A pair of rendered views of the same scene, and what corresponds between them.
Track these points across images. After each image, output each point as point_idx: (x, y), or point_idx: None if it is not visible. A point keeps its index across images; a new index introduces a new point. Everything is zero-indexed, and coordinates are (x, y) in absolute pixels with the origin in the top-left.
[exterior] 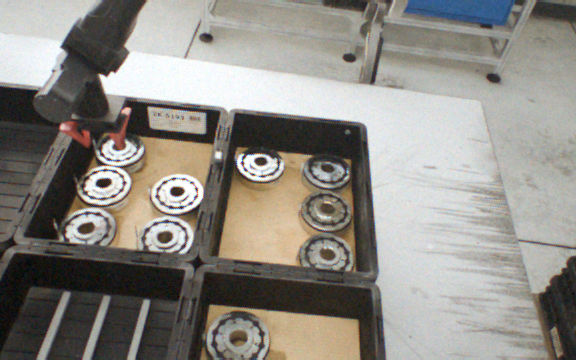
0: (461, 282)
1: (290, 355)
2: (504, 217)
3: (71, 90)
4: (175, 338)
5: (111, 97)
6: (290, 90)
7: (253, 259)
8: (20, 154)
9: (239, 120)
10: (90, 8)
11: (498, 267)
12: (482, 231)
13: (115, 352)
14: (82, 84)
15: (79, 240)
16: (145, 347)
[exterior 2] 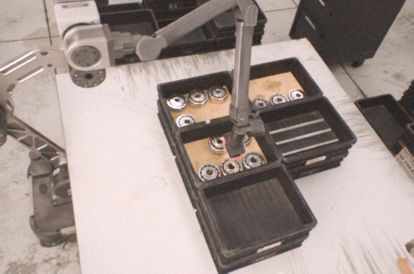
0: (182, 75)
1: (252, 96)
2: (141, 64)
3: (257, 119)
4: (278, 106)
5: (226, 138)
6: (86, 156)
7: (227, 114)
8: (230, 217)
9: None
10: (246, 99)
11: (168, 66)
12: (153, 70)
13: (281, 136)
14: (251, 118)
15: (259, 159)
16: (274, 130)
